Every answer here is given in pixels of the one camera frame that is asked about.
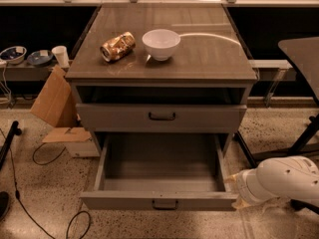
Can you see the white foam cup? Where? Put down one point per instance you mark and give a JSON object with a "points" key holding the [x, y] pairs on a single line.
{"points": [[61, 55]]}

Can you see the grey drawer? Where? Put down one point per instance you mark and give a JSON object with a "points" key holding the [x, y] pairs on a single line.
{"points": [[161, 171], [161, 118]]}

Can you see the grey drawer cabinet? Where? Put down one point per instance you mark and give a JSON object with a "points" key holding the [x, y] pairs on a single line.
{"points": [[209, 66]]}

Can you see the grey wall shelf rail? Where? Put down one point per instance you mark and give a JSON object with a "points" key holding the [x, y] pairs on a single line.
{"points": [[25, 72]]}

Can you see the black stand leg left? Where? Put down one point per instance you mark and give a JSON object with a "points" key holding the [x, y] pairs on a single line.
{"points": [[14, 130]]}

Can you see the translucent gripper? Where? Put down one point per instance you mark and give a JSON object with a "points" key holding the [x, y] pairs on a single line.
{"points": [[243, 187]]}

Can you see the black metal floor bar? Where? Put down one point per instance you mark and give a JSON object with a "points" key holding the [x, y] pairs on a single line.
{"points": [[238, 137]]}

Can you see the grey top drawer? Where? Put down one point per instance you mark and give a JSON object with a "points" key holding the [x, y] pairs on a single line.
{"points": [[161, 118]]}

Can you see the dark grey side table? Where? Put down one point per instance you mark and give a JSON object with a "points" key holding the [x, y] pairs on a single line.
{"points": [[303, 55]]}

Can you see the brown cardboard box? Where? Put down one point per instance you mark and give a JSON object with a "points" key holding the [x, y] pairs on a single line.
{"points": [[55, 106]]}

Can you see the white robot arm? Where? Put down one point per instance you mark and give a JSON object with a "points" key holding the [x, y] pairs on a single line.
{"points": [[293, 177]]}

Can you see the white bowl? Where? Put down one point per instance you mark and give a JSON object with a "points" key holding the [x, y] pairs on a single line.
{"points": [[161, 44]]}

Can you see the crushed golden soda can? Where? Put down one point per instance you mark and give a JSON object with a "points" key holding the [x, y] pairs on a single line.
{"points": [[116, 48]]}

